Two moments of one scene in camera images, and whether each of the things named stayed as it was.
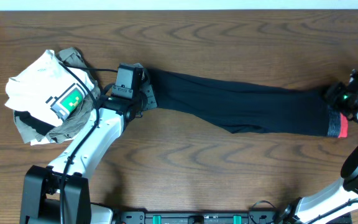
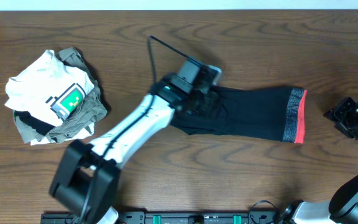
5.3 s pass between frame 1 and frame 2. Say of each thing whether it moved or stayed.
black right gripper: moved
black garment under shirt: stayed
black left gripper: moved
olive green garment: stayed
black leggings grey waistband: moved
